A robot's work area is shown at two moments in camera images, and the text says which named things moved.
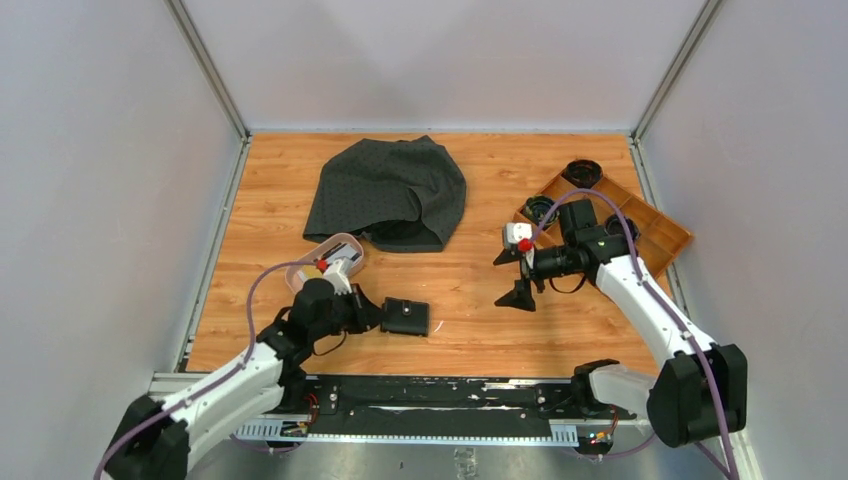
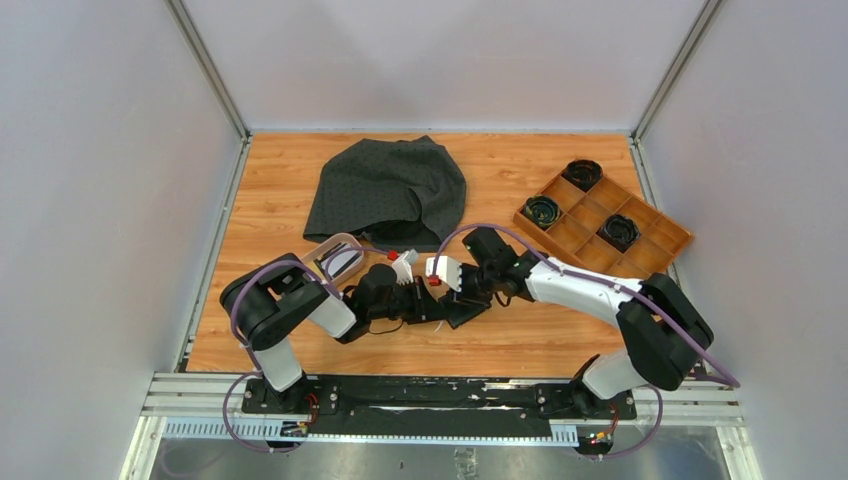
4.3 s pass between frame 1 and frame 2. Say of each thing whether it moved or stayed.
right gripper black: moved
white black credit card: stayed
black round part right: stayed
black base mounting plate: stayed
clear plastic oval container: stayed
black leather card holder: moved
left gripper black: moved
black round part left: stayed
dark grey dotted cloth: stayed
